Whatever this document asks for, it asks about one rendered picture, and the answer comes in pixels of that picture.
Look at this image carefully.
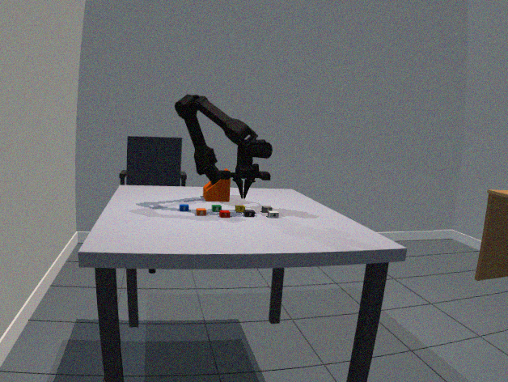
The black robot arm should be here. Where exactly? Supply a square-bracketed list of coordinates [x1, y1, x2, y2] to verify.
[175, 95, 273, 185]

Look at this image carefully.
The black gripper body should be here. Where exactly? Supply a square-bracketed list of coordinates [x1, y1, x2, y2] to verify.
[218, 156, 270, 180]

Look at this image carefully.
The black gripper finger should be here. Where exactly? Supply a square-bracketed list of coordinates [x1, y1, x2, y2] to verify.
[243, 179, 256, 199]
[232, 179, 243, 199]

